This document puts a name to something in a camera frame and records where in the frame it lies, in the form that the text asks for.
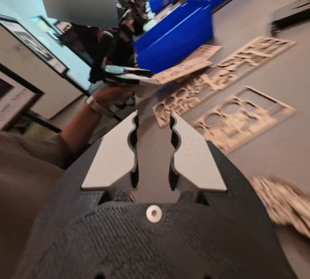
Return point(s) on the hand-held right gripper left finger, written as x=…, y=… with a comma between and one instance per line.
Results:
x=109, y=162

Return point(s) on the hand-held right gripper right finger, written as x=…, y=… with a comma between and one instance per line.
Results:
x=198, y=165

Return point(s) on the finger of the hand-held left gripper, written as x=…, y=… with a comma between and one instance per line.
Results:
x=147, y=86
x=143, y=72

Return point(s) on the wooden sheet with wheel parts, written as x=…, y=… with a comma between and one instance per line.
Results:
x=184, y=73

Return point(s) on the grey desk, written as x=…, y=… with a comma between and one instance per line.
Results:
x=266, y=138

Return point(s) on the person's left hand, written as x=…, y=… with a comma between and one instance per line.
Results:
x=109, y=97

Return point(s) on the silver wristband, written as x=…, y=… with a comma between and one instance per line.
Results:
x=96, y=107

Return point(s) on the wooden sheet with window cutout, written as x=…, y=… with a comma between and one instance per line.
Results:
x=242, y=126

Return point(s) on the engraved wooden parts sheet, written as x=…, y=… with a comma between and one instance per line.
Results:
x=208, y=53

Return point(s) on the wooden sheet with angular cutouts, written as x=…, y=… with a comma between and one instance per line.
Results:
x=221, y=81

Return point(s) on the framed marker sign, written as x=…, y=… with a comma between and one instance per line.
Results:
x=36, y=44

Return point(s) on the printed assembly instruction sheet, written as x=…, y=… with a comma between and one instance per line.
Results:
x=285, y=203

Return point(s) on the framed dark picture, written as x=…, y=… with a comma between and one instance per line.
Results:
x=14, y=99

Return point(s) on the black power adapter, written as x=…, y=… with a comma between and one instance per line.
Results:
x=290, y=14

